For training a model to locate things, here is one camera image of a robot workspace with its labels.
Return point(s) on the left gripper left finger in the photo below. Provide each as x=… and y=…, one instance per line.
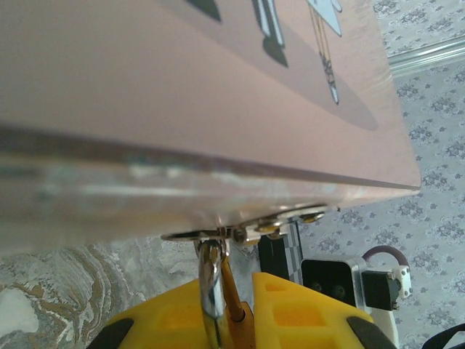
x=163, y=320

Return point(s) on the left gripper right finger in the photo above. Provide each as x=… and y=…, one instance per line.
x=298, y=320

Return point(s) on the pink tin box with cartoon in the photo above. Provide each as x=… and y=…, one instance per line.
x=181, y=91

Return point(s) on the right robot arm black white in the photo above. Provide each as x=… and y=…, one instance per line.
x=385, y=327

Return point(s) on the black white checkerboard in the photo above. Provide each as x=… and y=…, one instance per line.
x=272, y=261

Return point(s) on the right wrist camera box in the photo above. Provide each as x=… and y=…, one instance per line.
x=327, y=280

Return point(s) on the aluminium frame post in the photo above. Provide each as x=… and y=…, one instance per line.
x=428, y=54

